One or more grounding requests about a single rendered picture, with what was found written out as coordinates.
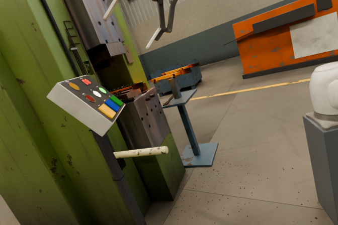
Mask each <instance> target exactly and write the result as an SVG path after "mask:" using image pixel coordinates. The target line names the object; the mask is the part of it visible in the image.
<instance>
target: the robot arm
mask: <svg viewBox="0 0 338 225"><path fill-rule="evenodd" d="M118 1H119V0H108V1H107V6H108V7H109V8H108V10H107V11H106V13H105V15H104V17H103V20H104V21H107V20H108V18H109V16H110V15H111V13H112V11H113V10H114V8H115V6H116V5H117V3H118ZM152 1H155V2H157V6H158V13H159V22H160V28H158V29H157V30H156V32H155V34H154V35H153V37H152V38H151V40H150V41H149V43H148V45H147V46H146V49H147V50H148V49H149V47H150V46H151V44H152V42H153V41H154V40H156V41H158V40H159V39H160V37H161V36H162V34H163V33H164V32H165V33H168V34H169V33H171V32H172V29H173V21H174V13H175V6H176V3H177V1H178V0H169V3H170V10H169V15H168V23H167V28H166V27H165V19H164V9H163V0H152ZM309 90H310V97H311V102H312V105H313V111H314V112H309V113H306V117H307V118H310V119H311V120H313V121H314V122H315V123H317V124H318V125H319V126H321V128H322V129H323V130H325V131H328V130H331V129H335V128H338V62H333V63H328V64H324V65H321V66H318V67H317V68H316V69H315V70H314V72H313V73H312V75H311V79H310V84H309Z"/></svg>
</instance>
